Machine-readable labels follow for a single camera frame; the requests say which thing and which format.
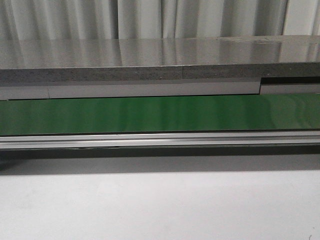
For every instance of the green conveyor belt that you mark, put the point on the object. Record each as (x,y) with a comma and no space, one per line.
(299,111)

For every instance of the grey stone counter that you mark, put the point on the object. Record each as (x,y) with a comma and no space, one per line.
(58,69)

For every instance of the white curtain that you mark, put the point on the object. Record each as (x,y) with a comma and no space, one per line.
(152,19)

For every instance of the aluminium conveyor frame rail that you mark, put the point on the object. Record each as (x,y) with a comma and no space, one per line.
(218,143)

